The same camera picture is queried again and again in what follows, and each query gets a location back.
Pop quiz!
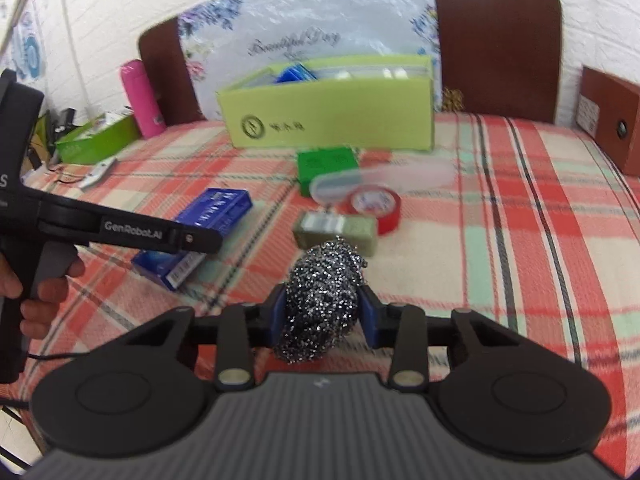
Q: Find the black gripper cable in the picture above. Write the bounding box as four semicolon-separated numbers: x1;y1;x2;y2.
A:
0;351;93;411

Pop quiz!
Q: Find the person's left hand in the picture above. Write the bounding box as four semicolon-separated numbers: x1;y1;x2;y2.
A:
0;254;87;342

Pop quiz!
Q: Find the brown wooden headboard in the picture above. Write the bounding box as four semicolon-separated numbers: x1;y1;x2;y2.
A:
138;0;563;126

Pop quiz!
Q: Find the red tape roll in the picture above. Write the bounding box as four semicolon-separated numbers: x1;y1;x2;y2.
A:
345;186;402;236

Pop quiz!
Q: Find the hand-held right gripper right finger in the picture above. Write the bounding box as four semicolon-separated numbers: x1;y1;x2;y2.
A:
357;285;523;392

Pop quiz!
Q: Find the green soap bar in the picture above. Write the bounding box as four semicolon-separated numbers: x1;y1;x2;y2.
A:
293;211;379;262

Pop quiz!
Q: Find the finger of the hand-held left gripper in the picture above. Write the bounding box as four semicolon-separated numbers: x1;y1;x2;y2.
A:
45;199;224;256

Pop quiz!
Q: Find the black desk device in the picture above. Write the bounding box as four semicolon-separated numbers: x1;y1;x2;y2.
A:
47;108;77;137

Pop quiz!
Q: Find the steel wool scrubber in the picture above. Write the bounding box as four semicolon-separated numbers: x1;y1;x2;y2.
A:
272;240;368;363

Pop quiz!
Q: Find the blue plastic packet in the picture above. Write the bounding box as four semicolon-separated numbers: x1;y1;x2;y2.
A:
274;63;319;84

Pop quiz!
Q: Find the clear plastic cup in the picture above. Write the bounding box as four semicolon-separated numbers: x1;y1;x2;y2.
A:
308;162;458;206

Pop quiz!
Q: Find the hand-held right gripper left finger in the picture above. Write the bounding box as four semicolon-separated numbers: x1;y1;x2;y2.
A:
127;285;288;392

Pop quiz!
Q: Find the white flat device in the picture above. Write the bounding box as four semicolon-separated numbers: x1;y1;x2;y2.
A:
78;156;118;190

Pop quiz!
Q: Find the blue wall sticker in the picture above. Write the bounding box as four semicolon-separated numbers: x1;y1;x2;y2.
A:
15;25;47;82

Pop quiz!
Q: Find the black charger cable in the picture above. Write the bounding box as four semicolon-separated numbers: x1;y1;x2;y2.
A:
30;160;87;186

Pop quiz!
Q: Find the small green carton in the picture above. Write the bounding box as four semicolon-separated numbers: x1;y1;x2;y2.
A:
296;146;361;197

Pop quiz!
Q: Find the small open green box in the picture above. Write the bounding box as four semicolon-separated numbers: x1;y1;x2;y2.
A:
54;112;141;165

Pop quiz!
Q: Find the floral plastic bag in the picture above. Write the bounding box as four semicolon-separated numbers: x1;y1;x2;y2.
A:
177;0;441;121

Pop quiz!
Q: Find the dark blue box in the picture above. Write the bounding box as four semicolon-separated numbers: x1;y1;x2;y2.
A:
174;188;253;237

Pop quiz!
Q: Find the large green cardboard box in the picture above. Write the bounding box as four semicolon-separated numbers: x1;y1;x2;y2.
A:
216;55;435;152

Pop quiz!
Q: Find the pink thermos bottle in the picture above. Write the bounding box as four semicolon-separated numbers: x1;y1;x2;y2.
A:
120;59;166;139

